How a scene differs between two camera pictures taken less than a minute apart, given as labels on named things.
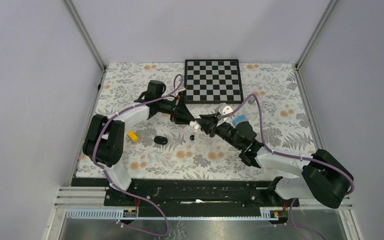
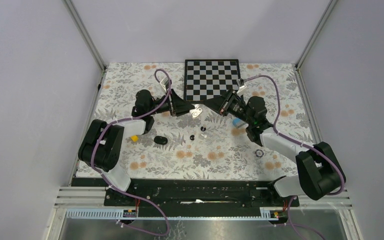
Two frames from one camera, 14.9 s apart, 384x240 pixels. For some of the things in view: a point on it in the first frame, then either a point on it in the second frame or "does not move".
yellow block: (132, 135) does not move
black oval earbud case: (160, 140) does not move
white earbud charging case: (193, 124) → (196, 111)
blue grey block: (239, 119) does not move
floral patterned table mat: (272, 107) does not move
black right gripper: (209, 123) → (222, 104)
